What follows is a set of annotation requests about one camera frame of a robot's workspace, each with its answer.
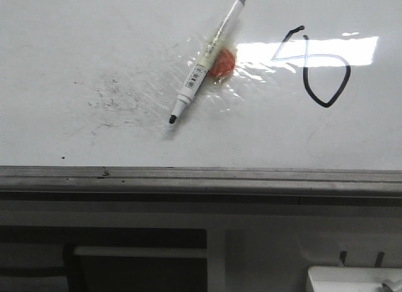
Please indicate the white marker tray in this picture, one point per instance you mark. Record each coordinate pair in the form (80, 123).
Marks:
(329, 278)

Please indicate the white whiteboard with aluminium frame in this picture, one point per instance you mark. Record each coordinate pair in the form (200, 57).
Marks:
(312, 107)

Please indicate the white black whiteboard marker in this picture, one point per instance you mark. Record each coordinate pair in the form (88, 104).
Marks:
(206, 59)

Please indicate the white pegboard panel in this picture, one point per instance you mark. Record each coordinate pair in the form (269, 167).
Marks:
(192, 246)

